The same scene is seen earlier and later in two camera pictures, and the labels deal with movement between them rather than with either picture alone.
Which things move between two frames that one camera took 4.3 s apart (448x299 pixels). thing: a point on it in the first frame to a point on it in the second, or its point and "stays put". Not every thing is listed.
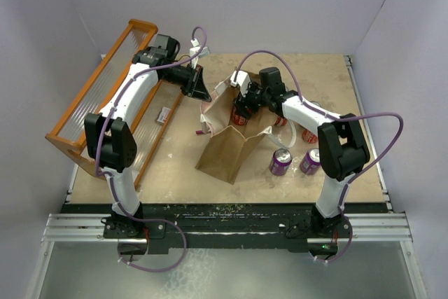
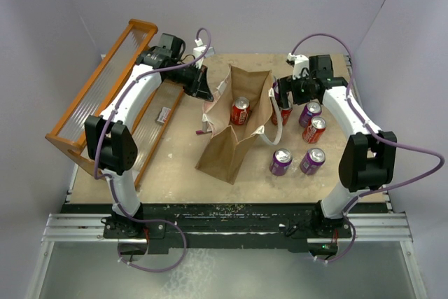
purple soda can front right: x=310 y=163 stays put
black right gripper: x=241 y=103 to x=286 y=85
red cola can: x=239 y=120 stays put
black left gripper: x=195 y=87 stays put
